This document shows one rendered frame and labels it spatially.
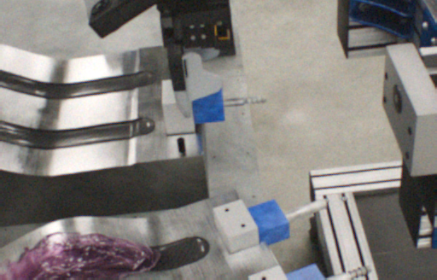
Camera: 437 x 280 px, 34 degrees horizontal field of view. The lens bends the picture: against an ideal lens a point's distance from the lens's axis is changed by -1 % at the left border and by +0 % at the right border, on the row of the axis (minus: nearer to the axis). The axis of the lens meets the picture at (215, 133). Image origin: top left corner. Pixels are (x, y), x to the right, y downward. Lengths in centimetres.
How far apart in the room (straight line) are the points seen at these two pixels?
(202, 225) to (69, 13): 68
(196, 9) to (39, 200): 33
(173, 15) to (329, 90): 167
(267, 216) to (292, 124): 149
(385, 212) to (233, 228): 98
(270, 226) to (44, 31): 70
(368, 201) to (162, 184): 93
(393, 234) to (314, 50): 110
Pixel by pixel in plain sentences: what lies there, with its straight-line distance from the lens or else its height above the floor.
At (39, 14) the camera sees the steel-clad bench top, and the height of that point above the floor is 80.
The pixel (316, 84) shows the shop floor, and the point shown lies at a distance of 249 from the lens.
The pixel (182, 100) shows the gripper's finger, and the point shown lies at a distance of 87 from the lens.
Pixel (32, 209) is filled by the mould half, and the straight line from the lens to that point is 97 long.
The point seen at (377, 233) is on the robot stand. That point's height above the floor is 21.
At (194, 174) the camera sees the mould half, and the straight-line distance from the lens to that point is 92.
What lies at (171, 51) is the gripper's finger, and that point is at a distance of 83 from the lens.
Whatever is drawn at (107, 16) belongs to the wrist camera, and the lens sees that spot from 83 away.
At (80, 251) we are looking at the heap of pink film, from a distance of 78.
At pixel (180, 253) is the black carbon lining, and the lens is 84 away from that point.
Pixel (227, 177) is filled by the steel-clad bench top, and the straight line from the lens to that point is 99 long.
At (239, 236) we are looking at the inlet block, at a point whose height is 88.
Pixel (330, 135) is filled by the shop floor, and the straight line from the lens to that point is 228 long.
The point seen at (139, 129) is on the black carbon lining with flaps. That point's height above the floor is 88.
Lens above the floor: 148
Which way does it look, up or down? 40 degrees down
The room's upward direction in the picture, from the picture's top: 7 degrees counter-clockwise
